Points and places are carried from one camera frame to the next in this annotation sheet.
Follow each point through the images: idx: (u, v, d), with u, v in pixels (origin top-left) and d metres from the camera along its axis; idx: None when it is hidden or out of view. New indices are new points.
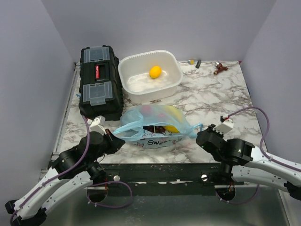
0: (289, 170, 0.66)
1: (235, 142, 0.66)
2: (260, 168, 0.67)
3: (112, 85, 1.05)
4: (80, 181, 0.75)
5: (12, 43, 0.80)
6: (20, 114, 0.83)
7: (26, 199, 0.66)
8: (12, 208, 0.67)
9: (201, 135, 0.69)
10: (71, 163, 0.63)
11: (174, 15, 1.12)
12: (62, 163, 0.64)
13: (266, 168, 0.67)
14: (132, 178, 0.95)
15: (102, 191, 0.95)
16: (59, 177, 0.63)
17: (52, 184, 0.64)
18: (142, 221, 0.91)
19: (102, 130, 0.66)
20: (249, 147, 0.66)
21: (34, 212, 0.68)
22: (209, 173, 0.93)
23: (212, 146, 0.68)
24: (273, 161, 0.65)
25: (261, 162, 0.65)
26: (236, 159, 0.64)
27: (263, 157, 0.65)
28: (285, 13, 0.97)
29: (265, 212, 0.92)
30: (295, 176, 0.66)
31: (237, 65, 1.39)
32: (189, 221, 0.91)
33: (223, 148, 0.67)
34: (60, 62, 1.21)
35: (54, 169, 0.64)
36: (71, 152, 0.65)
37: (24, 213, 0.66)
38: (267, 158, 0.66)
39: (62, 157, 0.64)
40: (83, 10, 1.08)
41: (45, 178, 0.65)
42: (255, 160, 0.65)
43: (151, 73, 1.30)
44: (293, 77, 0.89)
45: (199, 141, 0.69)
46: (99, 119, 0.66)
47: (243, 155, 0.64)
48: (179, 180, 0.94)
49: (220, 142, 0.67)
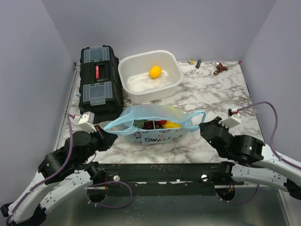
0: (296, 171, 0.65)
1: (246, 140, 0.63)
2: (268, 166, 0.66)
3: (112, 85, 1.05)
4: (81, 181, 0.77)
5: (12, 43, 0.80)
6: (20, 114, 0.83)
7: (18, 204, 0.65)
8: (6, 213, 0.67)
9: (209, 130, 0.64)
10: (57, 166, 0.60)
11: (174, 16, 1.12)
12: (47, 166, 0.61)
13: (274, 168, 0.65)
14: (132, 178, 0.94)
15: (102, 191, 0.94)
16: (45, 182, 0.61)
17: (39, 189, 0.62)
18: (142, 221, 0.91)
19: (91, 127, 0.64)
20: (260, 145, 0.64)
21: (27, 216, 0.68)
22: (209, 173, 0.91)
23: (218, 142, 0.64)
24: (283, 161, 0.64)
25: (271, 161, 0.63)
26: (245, 157, 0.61)
27: (273, 156, 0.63)
28: (285, 13, 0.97)
29: (265, 212, 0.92)
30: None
31: (237, 65, 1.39)
32: (189, 221, 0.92)
33: (232, 144, 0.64)
34: (60, 62, 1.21)
35: (40, 173, 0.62)
36: (57, 155, 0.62)
37: (16, 218, 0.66)
38: (278, 158, 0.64)
39: (47, 161, 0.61)
40: (83, 10, 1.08)
41: (33, 182, 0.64)
42: (265, 159, 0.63)
43: (151, 72, 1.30)
44: (293, 77, 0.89)
45: (208, 135, 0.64)
46: (88, 116, 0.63)
47: (254, 153, 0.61)
48: (179, 180, 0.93)
49: (229, 138, 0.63)
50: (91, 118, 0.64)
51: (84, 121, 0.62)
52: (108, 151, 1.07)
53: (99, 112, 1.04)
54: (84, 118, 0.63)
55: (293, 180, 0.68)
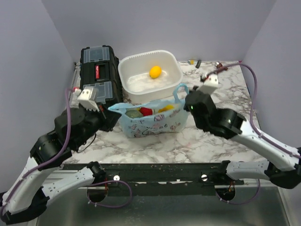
0: (278, 151, 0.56)
1: (226, 112, 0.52)
2: (245, 144, 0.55)
3: (112, 85, 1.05)
4: (83, 176, 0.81)
5: (13, 44, 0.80)
6: (20, 114, 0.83)
7: (12, 193, 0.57)
8: (2, 202, 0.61)
9: (192, 95, 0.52)
10: (50, 151, 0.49)
11: (174, 16, 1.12)
12: (39, 150, 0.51)
13: (254, 146, 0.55)
14: (132, 178, 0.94)
15: (102, 191, 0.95)
16: (39, 168, 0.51)
17: (33, 176, 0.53)
18: (142, 222, 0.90)
19: (94, 106, 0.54)
20: (241, 120, 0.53)
21: (24, 206, 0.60)
22: (209, 173, 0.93)
23: (198, 111, 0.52)
24: (263, 139, 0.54)
25: (250, 138, 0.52)
26: (223, 130, 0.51)
27: (253, 132, 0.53)
28: (285, 13, 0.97)
29: (265, 212, 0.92)
30: (282, 158, 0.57)
31: (237, 65, 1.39)
32: (189, 221, 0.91)
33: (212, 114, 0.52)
34: (60, 62, 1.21)
35: (32, 158, 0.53)
36: (51, 137, 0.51)
37: (11, 209, 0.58)
38: (258, 134, 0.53)
39: (38, 144, 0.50)
40: (83, 10, 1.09)
41: (26, 169, 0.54)
42: (244, 134, 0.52)
43: (151, 72, 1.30)
44: (293, 77, 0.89)
45: (190, 98, 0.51)
46: (90, 92, 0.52)
47: (232, 126, 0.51)
48: (179, 180, 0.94)
49: (212, 108, 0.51)
50: (94, 95, 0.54)
51: (86, 99, 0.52)
52: (108, 151, 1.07)
53: None
54: (85, 95, 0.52)
55: (272, 160, 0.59)
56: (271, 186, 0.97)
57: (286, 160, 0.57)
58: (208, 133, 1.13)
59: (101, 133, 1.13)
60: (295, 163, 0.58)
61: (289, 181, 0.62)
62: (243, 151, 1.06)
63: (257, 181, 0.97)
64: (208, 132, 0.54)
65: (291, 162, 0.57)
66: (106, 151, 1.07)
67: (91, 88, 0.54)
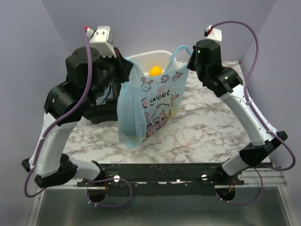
0: (256, 122, 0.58)
1: (228, 72, 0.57)
2: (230, 105, 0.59)
3: (111, 85, 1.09)
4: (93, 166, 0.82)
5: (14, 43, 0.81)
6: (20, 113, 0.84)
7: (37, 155, 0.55)
8: (28, 167, 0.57)
9: (204, 42, 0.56)
10: (65, 99, 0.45)
11: (174, 16, 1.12)
12: (53, 103, 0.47)
13: (236, 110, 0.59)
14: (132, 178, 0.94)
15: (102, 191, 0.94)
16: (58, 123, 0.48)
17: (54, 133, 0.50)
18: (142, 222, 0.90)
19: (111, 51, 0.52)
20: (238, 82, 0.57)
21: (53, 167, 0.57)
22: (209, 173, 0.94)
23: (202, 58, 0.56)
24: (249, 106, 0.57)
25: (237, 100, 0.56)
26: (216, 84, 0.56)
27: (242, 97, 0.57)
28: (285, 13, 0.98)
29: (265, 212, 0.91)
30: (258, 130, 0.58)
31: (237, 65, 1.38)
32: (189, 221, 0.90)
33: (213, 67, 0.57)
34: (60, 62, 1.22)
35: (49, 115, 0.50)
36: (63, 88, 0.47)
37: (41, 172, 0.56)
38: (246, 101, 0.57)
39: (51, 96, 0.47)
40: (83, 10, 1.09)
41: (44, 127, 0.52)
42: (233, 93, 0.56)
43: (150, 72, 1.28)
44: (292, 76, 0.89)
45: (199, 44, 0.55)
46: (106, 34, 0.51)
47: (226, 82, 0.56)
48: (179, 180, 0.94)
49: (216, 60, 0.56)
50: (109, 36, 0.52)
51: (103, 40, 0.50)
52: (108, 151, 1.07)
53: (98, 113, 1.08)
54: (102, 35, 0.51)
55: (248, 132, 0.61)
56: (271, 186, 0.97)
57: (259, 134, 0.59)
58: (208, 133, 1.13)
59: (101, 133, 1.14)
60: (266, 140, 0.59)
61: (251, 157, 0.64)
62: None
63: (257, 180, 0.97)
64: (204, 84, 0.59)
65: (264, 138, 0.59)
66: (106, 151, 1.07)
67: (106, 28, 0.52)
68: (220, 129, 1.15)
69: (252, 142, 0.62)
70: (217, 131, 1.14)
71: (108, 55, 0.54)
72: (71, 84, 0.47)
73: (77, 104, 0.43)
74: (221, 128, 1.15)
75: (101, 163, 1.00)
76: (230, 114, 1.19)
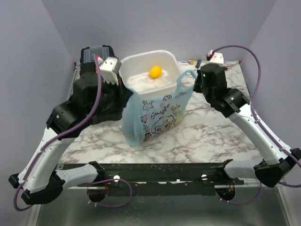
0: (267, 140, 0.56)
1: (233, 92, 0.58)
2: (240, 125, 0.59)
3: None
4: (89, 170, 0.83)
5: (13, 43, 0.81)
6: (20, 113, 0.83)
7: (30, 169, 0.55)
8: (16, 183, 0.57)
9: (208, 66, 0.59)
10: (68, 117, 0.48)
11: (174, 16, 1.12)
12: (58, 119, 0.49)
13: (246, 129, 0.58)
14: (131, 177, 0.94)
15: (102, 191, 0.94)
16: (59, 138, 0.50)
17: (52, 147, 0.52)
18: (142, 221, 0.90)
19: (114, 79, 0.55)
20: (244, 102, 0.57)
21: (43, 184, 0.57)
22: (209, 173, 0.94)
23: (208, 81, 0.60)
24: (258, 125, 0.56)
25: (245, 119, 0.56)
26: (223, 104, 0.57)
27: (250, 116, 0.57)
28: (285, 13, 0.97)
29: (264, 212, 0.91)
30: (270, 149, 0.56)
31: (237, 65, 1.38)
32: (189, 221, 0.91)
33: (219, 89, 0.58)
34: (60, 62, 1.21)
35: (50, 129, 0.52)
36: (67, 106, 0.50)
37: (31, 186, 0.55)
38: (255, 119, 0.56)
39: (56, 112, 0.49)
40: (83, 10, 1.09)
41: (43, 141, 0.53)
42: (241, 113, 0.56)
43: (151, 73, 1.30)
44: (293, 76, 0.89)
45: (203, 68, 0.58)
46: (114, 64, 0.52)
47: (233, 103, 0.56)
48: (179, 180, 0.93)
49: (221, 83, 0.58)
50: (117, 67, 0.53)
51: (109, 69, 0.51)
52: (108, 151, 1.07)
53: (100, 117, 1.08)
54: (109, 67, 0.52)
55: (260, 151, 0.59)
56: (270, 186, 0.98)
57: (272, 153, 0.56)
58: (208, 133, 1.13)
59: (101, 133, 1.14)
60: (280, 158, 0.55)
61: (268, 177, 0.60)
62: (243, 151, 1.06)
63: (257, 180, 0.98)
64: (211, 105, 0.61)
65: (278, 156, 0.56)
66: (106, 151, 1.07)
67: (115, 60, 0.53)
68: (220, 129, 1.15)
69: (267, 162, 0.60)
70: (217, 131, 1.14)
71: (110, 81, 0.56)
72: (75, 103, 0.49)
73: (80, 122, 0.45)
74: (221, 128, 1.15)
75: (101, 163, 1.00)
76: None
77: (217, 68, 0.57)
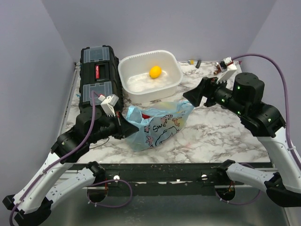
0: (296, 169, 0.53)
1: (268, 110, 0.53)
2: (269, 147, 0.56)
3: (112, 85, 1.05)
4: (84, 176, 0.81)
5: (13, 43, 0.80)
6: (20, 114, 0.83)
7: (27, 189, 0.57)
8: (11, 203, 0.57)
9: (245, 78, 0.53)
10: (72, 145, 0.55)
11: (174, 16, 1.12)
12: (62, 145, 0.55)
13: (276, 153, 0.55)
14: (132, 177, 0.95)
15: (102, 191, 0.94)
16: (61, 161, 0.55)
17: (54, 170, 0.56)
18: (142, 222, 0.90)
19: (111, 111, 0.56)
20: (281, 124, 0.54)
21: (38, 205, 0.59)
22: (209, 173, 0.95)
23: (242, 95, 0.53)
24: (292, 153, 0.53)
25: (279, 145, 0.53)
26: (257, 124, 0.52)
27: (285, 142, 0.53)
28: (285, 13, 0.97)
29: (264, 212, 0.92)
30: (297, 178, 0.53)
31: (237, 65, 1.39)
32: (189, 221, 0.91)
33: (254, 105, 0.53)
34: (60, 62, 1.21)
35: (54, 153, 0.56)
36: (70, 133, 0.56)
37: (26, 207, 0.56)
38: (289, 147, 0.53)
39: (61, 139, 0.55)
40: (83, 10, 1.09)
41: (45, 164, 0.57)
42: (275, 139, 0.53)
43: (151, 73, 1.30)
44: (292, 77, 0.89)
45: (241, 82, 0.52)
46: (110, 98, 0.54)
47: (269, 125, 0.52)
48: (179, 180, 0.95)
49: (258, 100, 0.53)
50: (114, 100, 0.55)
51: (105, 103, 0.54)
52: (108, 151, 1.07)
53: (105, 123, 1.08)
54: (106, 100, 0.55)
55: (284, 176, 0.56)
56: None
57: (297, 182, 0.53)
58: (208, 133, 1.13)
59: None
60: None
61: (281, 199, 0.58)
62: (243, 151, 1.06)
63: None
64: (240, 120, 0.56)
65: None
66: (106, 151, 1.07)
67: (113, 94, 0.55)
68: (220, 129, 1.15)
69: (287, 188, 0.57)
70: (217, 131, 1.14)
71: (110, 114, 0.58)
72: (77, 132, 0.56)
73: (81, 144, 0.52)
74: (221, 128, 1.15)
75: (101, 163, 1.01)
76: (230, 114, 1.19)
77: (257, 84, 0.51)
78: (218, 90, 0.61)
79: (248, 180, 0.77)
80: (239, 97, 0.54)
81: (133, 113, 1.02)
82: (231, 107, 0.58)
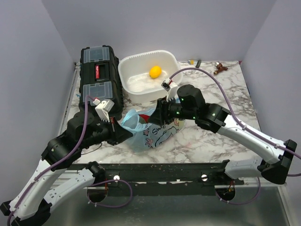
0: (260, 141, 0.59)
1: (213, 108, 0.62)
2: (231, 136, 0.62)
3: (112, 85, 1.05)
4: (84, 178, 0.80)
5: (12, 43, 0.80)
6: (20, 113, 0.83)
7: (21, 197, 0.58)
8: (7, 210, 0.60)
9: (184, 89, 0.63)
10: (62, 151, 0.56)
11: (174, 15, 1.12)
12: (52, 152, 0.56)
13: (238, 139, 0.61)
14: (132, 178, 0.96)
15: (102, 191, 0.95)
16: (52, 168, 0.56)
17: (45, 177, 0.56)
18: (142, 222, 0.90)
19: (106, 117, 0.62)
20: (226, 114, 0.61)
21: (33, 211, 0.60)
22: (209, 173, 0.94)
23: (188, 103, 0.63)
24: (247, 130, 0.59)
25: (233, 129, 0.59)
26: (209, 123, 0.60)
27: (236, 125, 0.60)
28: (285, 13, 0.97)
29: (264, 212, 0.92)
30: (266, 149, 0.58)
31: (237, 65, 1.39)
32: (189, 221, 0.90)
33: (201, 108, 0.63)
34: (60, 63, 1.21)
35: (44, 160, 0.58)
36: (60, 139, 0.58)
37: (21, 214, 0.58)
38: (241, 127, 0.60)
39: (51, 146, 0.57)
40: (83, 10, 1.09)
41: (37, 172, 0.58)
42: (226, 126, 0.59)
43: (151, 73, 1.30)
44: (292, 77, 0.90)
45: (181, 94, 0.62)
46: (106, 103, 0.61)
47: (216, 118, 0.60)
48: (179, 180, 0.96)
49: (200, 101, 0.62)
50: (108, 106, 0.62)
51: (100, 108, 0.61)
52: (108, 151, 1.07)
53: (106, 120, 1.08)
54: (101, 105, 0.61)
55: (259, 154, 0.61)
56: (271, 186, 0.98)
57: (268, 152, 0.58)
58: (208, 133, 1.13)
59: None
60: (278, 155, 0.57)
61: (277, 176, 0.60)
62: (242, 151, 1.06)
63: (257, 180, 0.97)
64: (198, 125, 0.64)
65: (276, 154, 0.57)
66: (106, 151, 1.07)
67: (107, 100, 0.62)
68: None
69: (268, 163, 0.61)
70: None
71: (104, 119, 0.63)
72: (68, 137, 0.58)
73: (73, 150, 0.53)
74: None
75: (101, 163, 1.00)
76: None
77: (193, 91, 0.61)
78: (171, 106, 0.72)
79: (241, 171, 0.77)
80: (187, 105, 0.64)
81: (131, 118, 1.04)
82: (187, 117, 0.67)
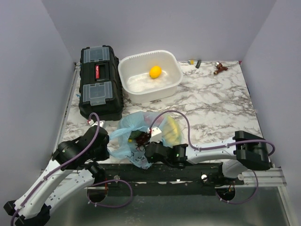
0: (215, 150, 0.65)
1: (178, 148, 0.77)
2: (200, 160, 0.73)
3: (112, 85, 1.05)
4: (83, 178, 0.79)
5: (11, 44, 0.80)
6: (20, 115, 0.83)
7: (28, 196, 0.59)
8: (12, 209, 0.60)
9: (148, 148, 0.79)
10: (73, 153, 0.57)
11: (173, 16, 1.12)
12: (63, 153, 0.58)
13: (203, 157, 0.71)
14: (132, 178, 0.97)
15: (102, 191, 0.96)
16: (62, 167, 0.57)
17: (55, 176, 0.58)
18: (142, 222, 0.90)
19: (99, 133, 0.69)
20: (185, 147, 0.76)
21: (37, 211, 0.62)
22: (209, 173, 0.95)
23: (158, 157, 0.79)
24: (202, 149, 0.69)
25: (194, 155, 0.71)
26: (180, 164, 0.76)
27: (195, 151, 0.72)
28: (285, 14, 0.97)
29: (264, 212, 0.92)
30: (222, 153, 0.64)
31: (237, 65, 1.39)
32: (189, 221, 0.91)
33: (170, 156, 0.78)
34: (60, 63, 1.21)
35: (54, 160, 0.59)
36: (70, 142, 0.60)
37: (27, 213, 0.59)
38: (198, 149, 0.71)
39: (62, 147, 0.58)
40: (83, 10, 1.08)
41: (46, 171, 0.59)
42: (189, 157, 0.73)
43: (151, 73, 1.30)
44: (292, 78, 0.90)
45: (148, 153, 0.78)
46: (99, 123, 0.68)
47: (180, 157, 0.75)
48: (179, 180, 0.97)
49: (166, 151, 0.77)
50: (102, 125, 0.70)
51: None
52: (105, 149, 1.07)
53: (107, 116, 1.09)
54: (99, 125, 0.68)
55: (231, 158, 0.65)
56: (271, 186, 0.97)
57: (227, 154, 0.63)
58: (208, 133, 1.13)
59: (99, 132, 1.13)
60: (233, 151, 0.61)
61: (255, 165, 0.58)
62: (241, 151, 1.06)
63: (255, 181, 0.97)
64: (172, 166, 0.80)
65: (230, 151, 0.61)
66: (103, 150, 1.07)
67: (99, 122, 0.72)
68: (220, 128, 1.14)
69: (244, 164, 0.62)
70: (217, 131, 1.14)
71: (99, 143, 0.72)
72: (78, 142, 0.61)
73: (83, 150, 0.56)
74: (221, 127, 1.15)
75: (101, 163, 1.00)
76: (230, 114, 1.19)
77: (154, 147, 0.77)
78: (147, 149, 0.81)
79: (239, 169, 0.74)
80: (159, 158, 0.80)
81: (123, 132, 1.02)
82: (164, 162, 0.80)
